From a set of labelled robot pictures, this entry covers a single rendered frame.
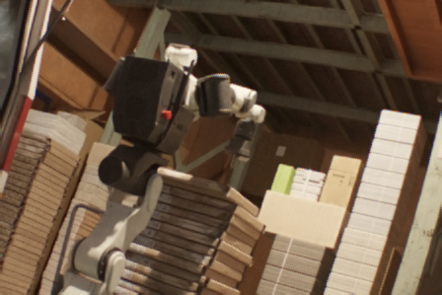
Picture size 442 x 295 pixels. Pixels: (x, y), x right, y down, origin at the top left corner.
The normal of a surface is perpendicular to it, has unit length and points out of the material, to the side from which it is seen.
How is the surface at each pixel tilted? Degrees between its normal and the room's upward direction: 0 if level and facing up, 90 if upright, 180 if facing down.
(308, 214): 91
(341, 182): 90
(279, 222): 91
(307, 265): 90
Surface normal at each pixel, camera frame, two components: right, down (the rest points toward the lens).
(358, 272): -0.41, -0.39
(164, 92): 0.87, 0.18
